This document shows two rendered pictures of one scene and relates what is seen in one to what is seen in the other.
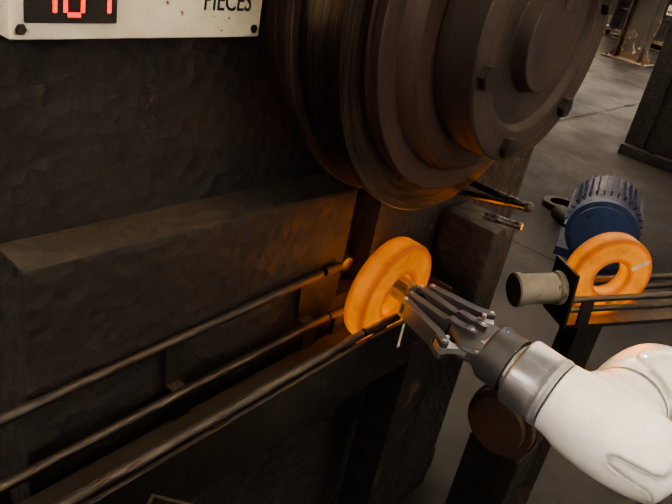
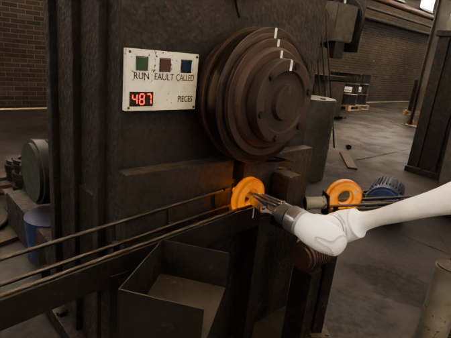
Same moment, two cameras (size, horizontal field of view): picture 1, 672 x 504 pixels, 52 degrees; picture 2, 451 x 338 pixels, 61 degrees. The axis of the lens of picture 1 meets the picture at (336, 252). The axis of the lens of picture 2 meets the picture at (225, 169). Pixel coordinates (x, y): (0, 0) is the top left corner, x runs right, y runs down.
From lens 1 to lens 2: 0.58 m
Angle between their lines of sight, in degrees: 13
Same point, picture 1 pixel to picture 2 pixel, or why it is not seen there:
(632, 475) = (323, 243)
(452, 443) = not seen: hidden behind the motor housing
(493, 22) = (260, 98)
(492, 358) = (279, 212)
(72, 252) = (139, 172)
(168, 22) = (167, 105)
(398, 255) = (248, 181)
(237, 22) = (188, 104)
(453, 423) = not seen: hidden behind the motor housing
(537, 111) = (288, 127)
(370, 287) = (238, 192)
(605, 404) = (314, 220)
